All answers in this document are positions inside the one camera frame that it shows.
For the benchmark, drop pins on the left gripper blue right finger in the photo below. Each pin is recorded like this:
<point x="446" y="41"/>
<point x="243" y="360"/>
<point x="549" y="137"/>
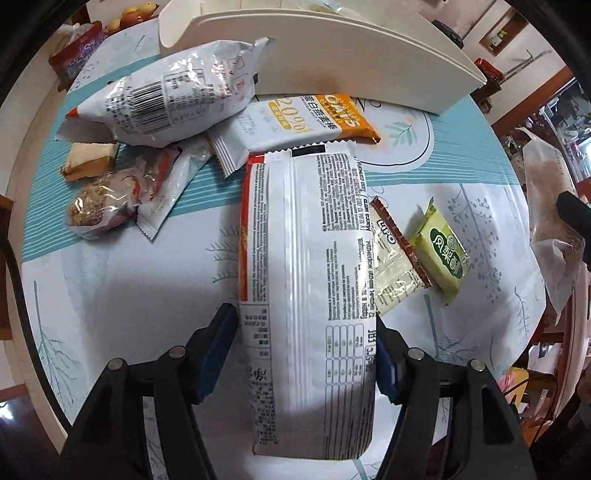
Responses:
<point x="483" y="440"/>

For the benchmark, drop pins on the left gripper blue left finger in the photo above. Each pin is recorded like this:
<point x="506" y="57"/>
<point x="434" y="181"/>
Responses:
<point x="108" y="439"/>

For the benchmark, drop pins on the clear bag printed wafers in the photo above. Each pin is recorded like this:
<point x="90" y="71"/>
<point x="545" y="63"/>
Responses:
<point x="558" y="248"/>

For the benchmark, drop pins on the green pineapple cake packet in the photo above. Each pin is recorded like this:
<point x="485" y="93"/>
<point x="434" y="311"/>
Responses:
<point x="441" y="252"/>

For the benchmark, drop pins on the red striped Lipo packet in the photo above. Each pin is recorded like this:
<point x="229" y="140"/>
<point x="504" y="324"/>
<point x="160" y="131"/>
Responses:
<point x="398" y="271"/>

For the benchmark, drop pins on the round nut cake packet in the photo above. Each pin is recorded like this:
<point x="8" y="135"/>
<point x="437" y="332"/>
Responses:
<point x="104" y="204"/>

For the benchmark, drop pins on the large white biscuit package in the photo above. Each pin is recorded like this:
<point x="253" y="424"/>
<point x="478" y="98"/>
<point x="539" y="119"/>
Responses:
<point x="306" y="291"/>

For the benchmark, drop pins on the orange white oats bar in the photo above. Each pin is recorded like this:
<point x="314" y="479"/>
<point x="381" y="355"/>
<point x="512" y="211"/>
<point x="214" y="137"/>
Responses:
<point x="283" y="123"/>

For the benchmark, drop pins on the beige wafer bar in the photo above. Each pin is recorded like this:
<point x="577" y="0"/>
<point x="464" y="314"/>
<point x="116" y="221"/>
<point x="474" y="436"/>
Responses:
<point x="87" y="160"/>

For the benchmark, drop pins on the silver white snack bag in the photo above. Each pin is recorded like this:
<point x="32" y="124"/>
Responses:
<point x="171" y="99"/>

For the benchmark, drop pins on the teal striped table runner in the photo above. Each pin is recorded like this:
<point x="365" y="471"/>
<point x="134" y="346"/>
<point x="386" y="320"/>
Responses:
<point x="466" y="151"/>

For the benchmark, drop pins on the floral tablecloth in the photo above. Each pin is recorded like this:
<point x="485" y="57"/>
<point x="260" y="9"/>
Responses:
<point x="126" y="296"/>

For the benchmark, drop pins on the white plastic storage bin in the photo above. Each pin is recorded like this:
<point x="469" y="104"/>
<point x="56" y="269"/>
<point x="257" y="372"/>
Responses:
<point x="376" y="50"/>

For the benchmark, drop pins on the brown white wrapper packet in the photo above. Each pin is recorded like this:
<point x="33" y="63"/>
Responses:
<point x="167" y="176"/>

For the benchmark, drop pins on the fruit bowl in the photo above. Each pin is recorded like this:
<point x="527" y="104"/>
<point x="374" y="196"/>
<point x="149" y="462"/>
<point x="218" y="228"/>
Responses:
<point x="132" y="16"/>

